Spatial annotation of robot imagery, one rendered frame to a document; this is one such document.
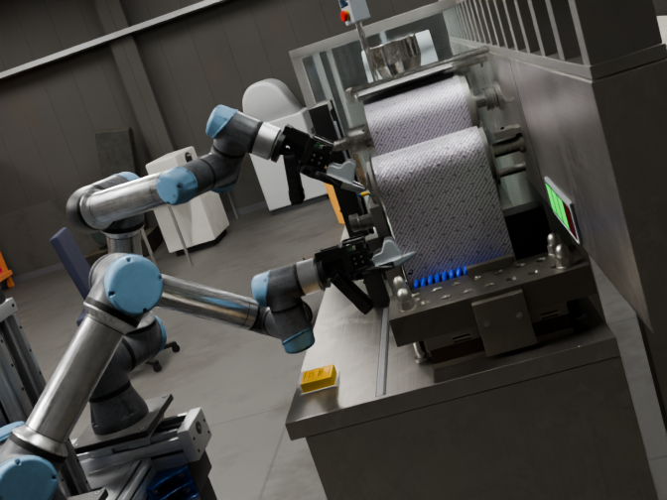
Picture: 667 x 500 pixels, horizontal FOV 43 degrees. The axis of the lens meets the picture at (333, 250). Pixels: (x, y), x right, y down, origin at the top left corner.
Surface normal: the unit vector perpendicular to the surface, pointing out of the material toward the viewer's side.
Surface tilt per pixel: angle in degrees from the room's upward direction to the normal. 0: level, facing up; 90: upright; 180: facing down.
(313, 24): 90
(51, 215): 90
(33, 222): 90
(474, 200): 90
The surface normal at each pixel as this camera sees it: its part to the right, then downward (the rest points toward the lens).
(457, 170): -0.08, 0.26
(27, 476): 0.43, 0.16
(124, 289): 0.54, -0.07
